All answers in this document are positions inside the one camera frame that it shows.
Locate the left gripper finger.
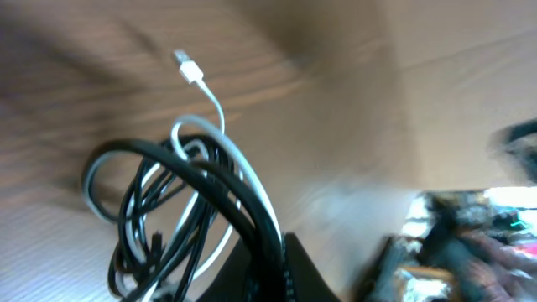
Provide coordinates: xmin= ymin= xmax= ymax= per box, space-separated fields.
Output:
xmin=201 ymin=232 xmax=339 ymax=302

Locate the black usb cable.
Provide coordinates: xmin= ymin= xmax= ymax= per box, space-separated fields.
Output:
xmin=81 ymin=133 xmax=286 ymax=302

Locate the white usb cable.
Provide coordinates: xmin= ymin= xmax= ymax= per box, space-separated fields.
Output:
xmin=81 ymin=49 xmax=283 ymax=302

